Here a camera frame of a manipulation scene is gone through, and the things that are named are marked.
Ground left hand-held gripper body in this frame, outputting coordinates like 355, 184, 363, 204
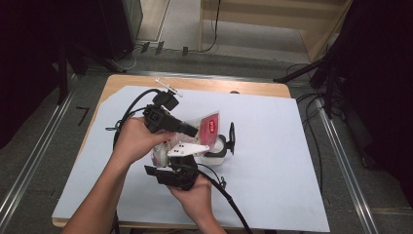
142, 77, 184, 135

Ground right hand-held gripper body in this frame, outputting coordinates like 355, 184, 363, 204
161, 141, 210, 192

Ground red and white sugar pouch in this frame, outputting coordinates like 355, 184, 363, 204
151, 110, 222, 169

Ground clear container with black lid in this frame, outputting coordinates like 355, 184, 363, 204
201, 121, 237, 167

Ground person's left hand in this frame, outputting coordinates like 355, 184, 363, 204
111, 116, 176, 167

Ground person's right hand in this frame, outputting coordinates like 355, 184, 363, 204
167, 175, 214, 222

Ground white table cover sheet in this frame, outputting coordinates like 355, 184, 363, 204
52, 85, 331, 233

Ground grey cabinet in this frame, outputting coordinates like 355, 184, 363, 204
121, 0, 144, 43

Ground black metal stand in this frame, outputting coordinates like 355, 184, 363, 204
273, 53, 347, 121
56, 43, 127, 105

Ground wooden shelf unit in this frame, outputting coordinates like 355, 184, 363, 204
197, 0, 355, 63

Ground black curtain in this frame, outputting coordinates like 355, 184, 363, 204
0, 0, 144, 149
324, 0, 413, 209

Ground left hand-held gripper cable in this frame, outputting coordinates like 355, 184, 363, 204
104, 87, 163, 234

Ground hand-held gripper cable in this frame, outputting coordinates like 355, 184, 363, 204
104, 87, 163, 234
196, 162, 254, 234

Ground right hand-held gripper cable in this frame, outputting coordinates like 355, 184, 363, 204
196, 162, 254, 234

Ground white floor cable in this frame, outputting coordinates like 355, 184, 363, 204
111, 46, 140, 72

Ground black hanging cable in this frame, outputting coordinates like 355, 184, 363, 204
198, 0, 223, 54

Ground black floor cables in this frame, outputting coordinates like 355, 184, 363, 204
285, 62, 329, 196

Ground metal floor rail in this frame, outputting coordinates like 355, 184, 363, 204
0, 73, 81, 225
315, 97, 380, 234

